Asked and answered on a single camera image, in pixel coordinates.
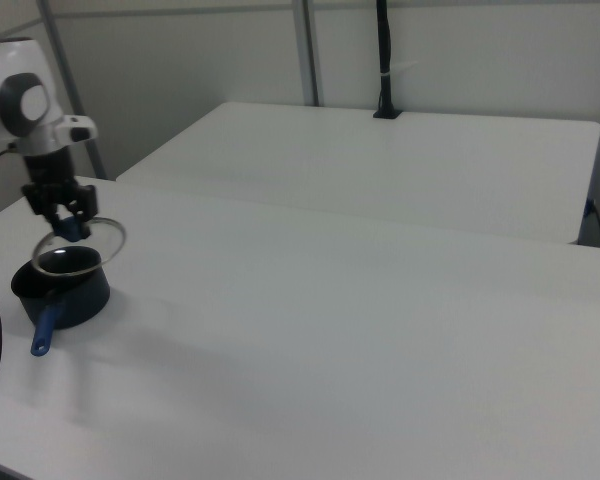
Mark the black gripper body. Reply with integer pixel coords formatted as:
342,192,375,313
20,148,83,217

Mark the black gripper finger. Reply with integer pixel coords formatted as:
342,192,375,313
74,183,100,240
29,195,65,235

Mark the glass lid with blue knob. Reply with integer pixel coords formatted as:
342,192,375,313
30,214,128,278

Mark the dark saucepan with blue handle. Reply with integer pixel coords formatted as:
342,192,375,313
10,246,113,358

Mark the grey partition frame post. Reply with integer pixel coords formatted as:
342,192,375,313
293,0,327,108

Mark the black camera stand pole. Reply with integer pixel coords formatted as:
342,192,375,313
372,0,404,121

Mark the black cable beside table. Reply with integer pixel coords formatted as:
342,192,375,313
585,198,600,249

